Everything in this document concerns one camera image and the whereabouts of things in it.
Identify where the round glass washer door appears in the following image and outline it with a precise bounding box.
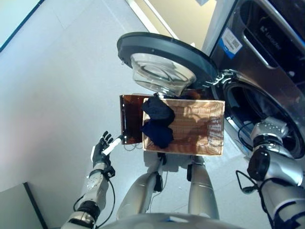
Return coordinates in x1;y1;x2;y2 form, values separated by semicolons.
116;31;218;96

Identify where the blue white barcode sticker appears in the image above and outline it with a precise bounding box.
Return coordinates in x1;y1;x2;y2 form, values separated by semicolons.
219;27;244;60

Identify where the silver robot torso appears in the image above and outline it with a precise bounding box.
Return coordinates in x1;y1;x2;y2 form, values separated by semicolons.
99;212;251;229

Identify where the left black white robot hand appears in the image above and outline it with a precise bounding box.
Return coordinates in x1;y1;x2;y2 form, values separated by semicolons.
91;130;123;168

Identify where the left silver robot leg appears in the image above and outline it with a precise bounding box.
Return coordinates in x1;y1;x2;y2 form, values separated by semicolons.
116;152;168;220

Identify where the thin black loose cable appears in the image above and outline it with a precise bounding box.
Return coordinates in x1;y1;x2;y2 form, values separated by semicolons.
123;142;144;152

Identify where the square wicker laundry basket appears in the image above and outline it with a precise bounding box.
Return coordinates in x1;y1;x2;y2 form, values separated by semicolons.
142;97;226;157

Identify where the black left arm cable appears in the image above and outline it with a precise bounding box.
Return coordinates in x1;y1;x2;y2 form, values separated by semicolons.
72;167;117;228

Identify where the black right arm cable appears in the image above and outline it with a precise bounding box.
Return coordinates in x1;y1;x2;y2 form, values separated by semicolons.
235;121;277;229

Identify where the dark grey washing machine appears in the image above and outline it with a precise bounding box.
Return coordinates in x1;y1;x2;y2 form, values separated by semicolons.
202;0;305;160

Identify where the white counter cabinet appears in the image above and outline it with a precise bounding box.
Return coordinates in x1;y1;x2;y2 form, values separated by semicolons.
125;0;215;46

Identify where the black garment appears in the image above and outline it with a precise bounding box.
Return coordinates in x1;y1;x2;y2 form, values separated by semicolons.
140;94;176;126

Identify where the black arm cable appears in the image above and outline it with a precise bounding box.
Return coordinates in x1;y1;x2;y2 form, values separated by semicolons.
72;167;117;228
235;121;277;229

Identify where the grey board black edge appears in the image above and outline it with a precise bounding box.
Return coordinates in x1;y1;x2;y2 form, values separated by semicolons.
0;182;49;229

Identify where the silver robot leg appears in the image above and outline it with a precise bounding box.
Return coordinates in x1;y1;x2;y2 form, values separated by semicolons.
186;155;220;220
116;152;168;220

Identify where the right silver robot leg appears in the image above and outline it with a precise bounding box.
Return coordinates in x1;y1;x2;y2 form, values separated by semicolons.
186;155;220;220

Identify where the navy blue garment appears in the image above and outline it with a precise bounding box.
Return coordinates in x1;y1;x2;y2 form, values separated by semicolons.
140;121;175;149

